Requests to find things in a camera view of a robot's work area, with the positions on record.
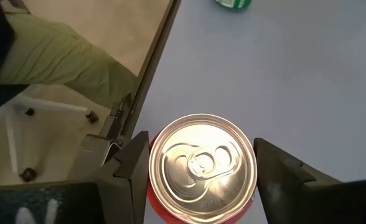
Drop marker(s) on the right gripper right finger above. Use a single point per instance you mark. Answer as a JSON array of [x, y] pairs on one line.
[[295, 196]]

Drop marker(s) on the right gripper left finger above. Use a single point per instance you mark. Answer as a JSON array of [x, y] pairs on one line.
[[124, 186]]

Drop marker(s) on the person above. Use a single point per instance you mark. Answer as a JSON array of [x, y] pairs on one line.
[[52, 56]]

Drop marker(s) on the green Sprite can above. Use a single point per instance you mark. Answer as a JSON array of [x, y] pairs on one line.
[[234, 3]]

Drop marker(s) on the red Fanta can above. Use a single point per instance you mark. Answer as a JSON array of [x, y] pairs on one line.
[[201, 168]]

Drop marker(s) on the white wheeled chair base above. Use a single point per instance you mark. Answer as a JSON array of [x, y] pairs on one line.
[[46, 104]]

